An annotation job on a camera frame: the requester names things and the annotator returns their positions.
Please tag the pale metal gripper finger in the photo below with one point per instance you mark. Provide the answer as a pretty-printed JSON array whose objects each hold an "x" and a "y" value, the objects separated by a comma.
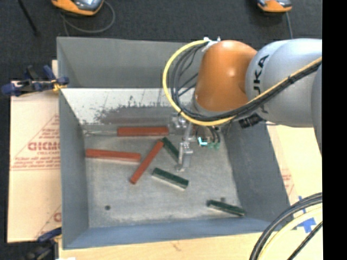
[
  {"x": 179, "y": 122},
  {"x": 185, "y": 156}
]

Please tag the dark green flat block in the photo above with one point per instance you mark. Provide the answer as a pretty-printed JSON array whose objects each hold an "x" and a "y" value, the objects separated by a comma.
[
  {"x": 226, "y": 208},
  {"x": 169, "y": 177},
  {"x": 170, "y": 146}
]

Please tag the red-brown flat block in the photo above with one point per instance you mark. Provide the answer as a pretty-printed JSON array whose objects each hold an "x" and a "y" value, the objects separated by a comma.
[
  {"x": 112, "y": 155},
  {"x": 142, "y": 131},
  {"x": 147, "y": 162}
]

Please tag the grey metal bin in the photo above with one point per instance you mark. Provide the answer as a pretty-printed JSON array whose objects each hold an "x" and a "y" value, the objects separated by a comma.
[{"x": 151, "y": 199}]

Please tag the brown cardboard board, red print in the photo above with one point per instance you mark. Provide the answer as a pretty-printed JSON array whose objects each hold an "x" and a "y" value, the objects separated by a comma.
[{"x": 32, "y": 177}]

